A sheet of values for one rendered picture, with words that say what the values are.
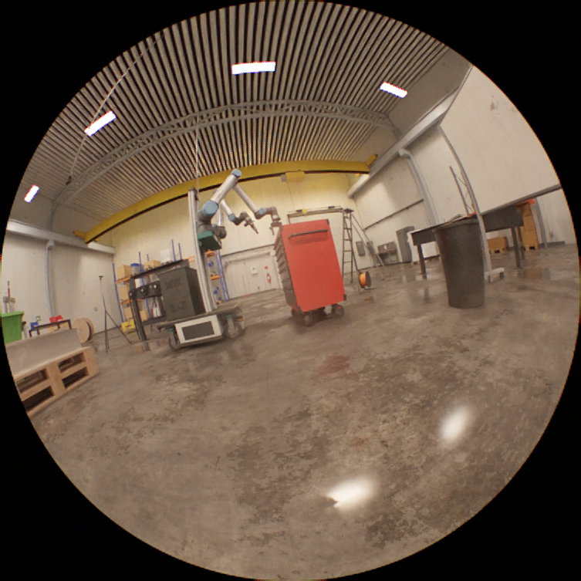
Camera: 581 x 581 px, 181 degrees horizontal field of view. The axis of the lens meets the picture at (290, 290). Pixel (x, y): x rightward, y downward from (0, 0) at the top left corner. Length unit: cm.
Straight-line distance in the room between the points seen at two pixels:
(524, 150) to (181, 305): 340
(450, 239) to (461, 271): 24
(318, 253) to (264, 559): 178
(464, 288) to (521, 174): 118
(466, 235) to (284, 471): 155
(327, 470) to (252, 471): 20
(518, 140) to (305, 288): 239
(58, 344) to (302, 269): 259
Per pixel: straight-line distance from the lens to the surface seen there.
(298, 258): 161
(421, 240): 414
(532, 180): 198
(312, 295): 162
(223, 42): 817
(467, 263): 150
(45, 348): 228
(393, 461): 54
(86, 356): 233
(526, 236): 719
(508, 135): 211
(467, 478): 54
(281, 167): 1024
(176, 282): 200
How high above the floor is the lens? 47
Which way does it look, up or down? 4 degrees down
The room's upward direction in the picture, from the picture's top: 13 degrees counter-clockwise
